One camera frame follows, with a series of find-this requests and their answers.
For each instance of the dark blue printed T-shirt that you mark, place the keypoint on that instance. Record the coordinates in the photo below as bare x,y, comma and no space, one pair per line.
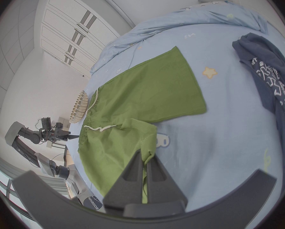
276,85

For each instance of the window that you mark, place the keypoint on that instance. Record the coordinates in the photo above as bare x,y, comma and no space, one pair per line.
9,189

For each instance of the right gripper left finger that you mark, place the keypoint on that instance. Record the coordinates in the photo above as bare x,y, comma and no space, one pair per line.
118,194

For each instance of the white wardrobe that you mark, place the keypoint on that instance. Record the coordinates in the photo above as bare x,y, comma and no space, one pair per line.
68,32

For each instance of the round woven basket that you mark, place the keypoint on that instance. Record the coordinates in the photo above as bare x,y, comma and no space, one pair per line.
79,108

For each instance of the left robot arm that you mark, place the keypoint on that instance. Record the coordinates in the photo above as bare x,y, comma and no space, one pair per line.
14,133

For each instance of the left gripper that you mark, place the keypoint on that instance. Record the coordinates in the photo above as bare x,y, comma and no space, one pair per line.
60,135

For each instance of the pale blue quilt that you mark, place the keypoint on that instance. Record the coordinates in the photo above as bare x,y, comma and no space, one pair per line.
180,20

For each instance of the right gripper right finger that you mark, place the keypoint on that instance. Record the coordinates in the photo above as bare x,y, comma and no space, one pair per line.
171,194

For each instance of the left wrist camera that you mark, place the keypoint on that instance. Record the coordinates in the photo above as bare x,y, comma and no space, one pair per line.
59,125

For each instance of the green shorts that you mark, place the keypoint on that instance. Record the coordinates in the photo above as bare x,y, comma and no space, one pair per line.
144,87

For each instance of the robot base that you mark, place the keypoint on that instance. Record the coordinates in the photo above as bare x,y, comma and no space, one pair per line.
92,201

